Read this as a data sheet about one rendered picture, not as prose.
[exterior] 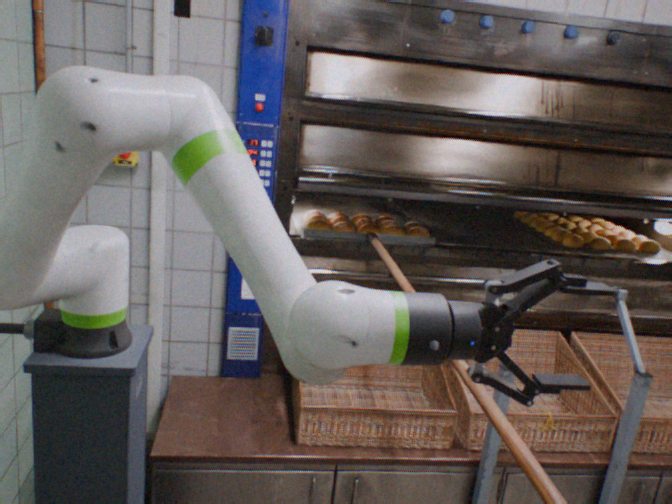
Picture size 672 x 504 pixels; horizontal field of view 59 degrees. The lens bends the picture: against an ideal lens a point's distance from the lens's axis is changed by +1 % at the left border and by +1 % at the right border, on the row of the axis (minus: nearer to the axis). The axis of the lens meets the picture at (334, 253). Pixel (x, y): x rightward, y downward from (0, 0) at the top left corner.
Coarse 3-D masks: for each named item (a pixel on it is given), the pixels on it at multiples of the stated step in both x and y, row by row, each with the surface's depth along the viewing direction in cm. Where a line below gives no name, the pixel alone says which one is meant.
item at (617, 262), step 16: (304, 240) 230; (320, 240) 231; (336, 240) 232; (352, 240) 235; (432, 256) 239; (448, 256) 240; (464, 256) 241; (480, 256) 242; (496, 256) 243; (512, 256) 243; (528, 256) 244; (544, 256) 245; (560, 256) 246; (576, 256) 249; (592, 256) 252
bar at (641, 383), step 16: (320, 272) 195; (336, 272) 196; (352, 272) 197; (368, 272) 198; (624, 288) 213; (624, 304) 211; (624, 320) 208; (640, 368) 199; (640, 384) 197; (496, 400) 193; (640, 400) 199; (624, 416) 203; (640, 416) 201; (496, 432) 195; (624, 432) 203; (496, 448) 197; (624, 448) 204; (480, 464) 202; (624, 464) 206; (480, 480) 201; (608, 480) 210; (480, 496) 202; (608, 496) 209
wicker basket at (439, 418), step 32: (352, 384) 241; (384, 384) 242; (416, 384) 244; (448, 384) 215; (320, 416) 217; (352, 416) 200; (384, 416) 201; (416, 416) 202; (448, 416) 203; (448, 448) 207
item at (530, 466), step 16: (384, 256) 209; (400, 272) 193; (464, 368) 133; (480, 384) 127; (480, 400) 122; (496, 416) 116; (512, 432) 110; (512, 448) 107; (528, 464) 102; (544, 480) 98; (544, 496) 96; (560, 496) 95
